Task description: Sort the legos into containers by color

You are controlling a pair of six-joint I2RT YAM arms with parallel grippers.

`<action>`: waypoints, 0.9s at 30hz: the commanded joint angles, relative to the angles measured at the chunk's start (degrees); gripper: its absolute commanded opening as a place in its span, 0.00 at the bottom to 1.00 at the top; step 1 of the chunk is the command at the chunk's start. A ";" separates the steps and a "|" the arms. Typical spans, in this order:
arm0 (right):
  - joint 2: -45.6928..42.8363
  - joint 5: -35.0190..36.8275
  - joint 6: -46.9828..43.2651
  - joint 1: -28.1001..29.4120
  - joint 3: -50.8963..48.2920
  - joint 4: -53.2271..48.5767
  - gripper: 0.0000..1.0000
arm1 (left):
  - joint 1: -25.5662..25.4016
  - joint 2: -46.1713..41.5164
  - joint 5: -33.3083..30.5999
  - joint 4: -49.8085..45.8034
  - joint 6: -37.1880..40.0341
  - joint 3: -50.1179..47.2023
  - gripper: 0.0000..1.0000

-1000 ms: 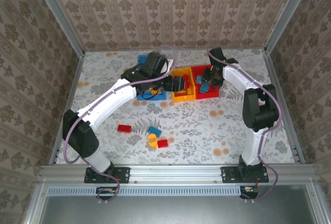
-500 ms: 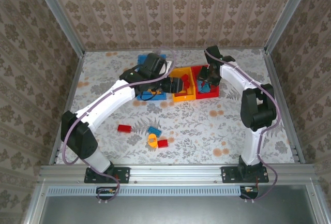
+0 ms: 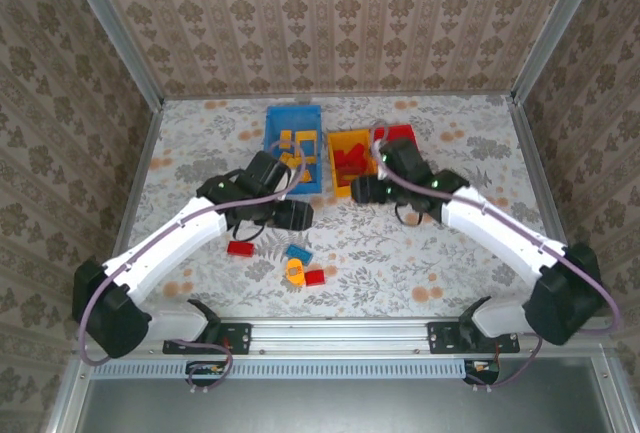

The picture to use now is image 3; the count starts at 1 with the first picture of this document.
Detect blue lego brick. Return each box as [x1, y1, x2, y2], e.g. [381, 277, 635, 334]
[284, 244, 314, 264]

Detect floral patterned table cover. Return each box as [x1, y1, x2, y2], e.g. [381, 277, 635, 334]
[119, 95, 571, 319]

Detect grey slotted cable duct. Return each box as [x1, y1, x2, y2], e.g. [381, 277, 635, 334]
[89, 357, 469, 380]

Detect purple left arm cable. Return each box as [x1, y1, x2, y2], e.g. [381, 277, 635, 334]
[77, 140, 307, 395]

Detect connector board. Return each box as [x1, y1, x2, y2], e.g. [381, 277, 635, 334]
[463, 358, 501, 385]
[185, 360, 226, 387]

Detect red plastic bin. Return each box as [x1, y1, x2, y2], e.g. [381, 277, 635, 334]
[372, 123, 419, 164]

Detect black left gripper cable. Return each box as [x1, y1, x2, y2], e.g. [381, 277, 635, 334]
[232, 217, 274, 243]

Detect black right mounting bracket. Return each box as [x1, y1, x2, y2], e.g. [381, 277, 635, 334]
[427, 321, 521, 354]

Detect aluminium side rail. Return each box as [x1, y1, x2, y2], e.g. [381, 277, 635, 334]
[117, 101, 164, 254]
[507, 96, 592, 315]

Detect yellow plastic bin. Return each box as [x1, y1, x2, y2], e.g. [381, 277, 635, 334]
[326, 128, 379, 199]

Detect black left mounting bracket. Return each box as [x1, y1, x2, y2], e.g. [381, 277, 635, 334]
[163, 321, 252, 356]

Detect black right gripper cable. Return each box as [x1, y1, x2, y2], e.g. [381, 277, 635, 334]
[395, 200, 426, 227]

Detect blue plastic bin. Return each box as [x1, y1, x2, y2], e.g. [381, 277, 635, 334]
[263, 104, 325, 197]

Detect left connector board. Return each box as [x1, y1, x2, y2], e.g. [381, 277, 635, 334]
[185, 360, 226, 387]

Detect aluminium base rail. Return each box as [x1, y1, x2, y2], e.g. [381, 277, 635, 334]
[74, 316, 614, 357]

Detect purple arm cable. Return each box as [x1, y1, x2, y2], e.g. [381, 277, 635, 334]
[369, 125, 621, 394]
[77, 140, 307, 395]

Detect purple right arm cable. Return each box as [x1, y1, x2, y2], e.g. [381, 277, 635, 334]
[369, 125, 621, 394]

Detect orange rounded hollow lego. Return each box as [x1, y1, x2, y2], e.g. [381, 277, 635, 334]
[285, 258, 307, 288]

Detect right connector board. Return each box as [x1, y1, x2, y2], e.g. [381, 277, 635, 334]
[463, 358, 501, 385]

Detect grey metal sheet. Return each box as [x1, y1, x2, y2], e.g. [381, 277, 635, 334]
[47, 355, 640, 433]

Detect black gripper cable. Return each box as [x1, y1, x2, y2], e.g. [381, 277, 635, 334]
[395, 200, 426, 227]
[232, 217, 274, 243]

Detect black mounting bracket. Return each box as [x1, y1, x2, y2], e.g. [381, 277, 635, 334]
[427, 321, 521, 354]
[163, 321, 252, 356]

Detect aluminium frame post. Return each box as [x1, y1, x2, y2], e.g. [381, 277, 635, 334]
[58, 0, 165, 110]
[512, 0, 609, 104]

